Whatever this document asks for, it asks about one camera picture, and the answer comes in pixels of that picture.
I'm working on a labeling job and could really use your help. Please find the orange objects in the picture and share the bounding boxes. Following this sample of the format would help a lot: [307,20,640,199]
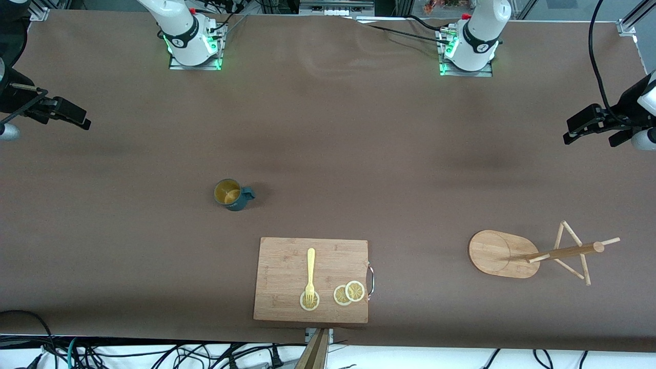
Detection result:
[423,0,462,13]

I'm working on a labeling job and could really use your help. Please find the grey power strip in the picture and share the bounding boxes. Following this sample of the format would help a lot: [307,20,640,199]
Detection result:
[300,0,375,15]

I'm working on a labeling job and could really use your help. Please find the bamboo cutting board metal handle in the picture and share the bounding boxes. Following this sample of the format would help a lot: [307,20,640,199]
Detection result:
[253,237,375,324]

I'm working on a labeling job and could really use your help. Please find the wooden cup rack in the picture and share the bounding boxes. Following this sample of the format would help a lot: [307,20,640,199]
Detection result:
[468,220,621,286]

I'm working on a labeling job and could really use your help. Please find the black looped floor cable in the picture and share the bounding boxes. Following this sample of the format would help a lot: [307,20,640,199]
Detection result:
[0,310,54,369]

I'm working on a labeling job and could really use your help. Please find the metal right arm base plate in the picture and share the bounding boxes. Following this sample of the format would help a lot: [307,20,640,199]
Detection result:
[168,23,222,71]

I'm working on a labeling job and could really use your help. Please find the wooden beam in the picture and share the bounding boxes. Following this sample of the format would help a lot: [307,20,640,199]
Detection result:
[295,328,330,369]

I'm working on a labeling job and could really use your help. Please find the dark teal cup yellow inside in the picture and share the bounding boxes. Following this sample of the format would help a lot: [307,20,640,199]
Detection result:
[214,178,256,212]

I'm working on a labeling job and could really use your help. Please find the yellow plastic fork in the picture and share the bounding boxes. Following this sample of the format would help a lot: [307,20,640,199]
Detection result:
[304,248,316,306]

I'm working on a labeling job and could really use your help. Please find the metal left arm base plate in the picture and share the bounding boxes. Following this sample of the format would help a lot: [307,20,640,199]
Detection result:
[439,28,494,77]

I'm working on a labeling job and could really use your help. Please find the black cable on table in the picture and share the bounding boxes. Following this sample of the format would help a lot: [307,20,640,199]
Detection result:
[405,14,452,31]
[354,18,452,46]

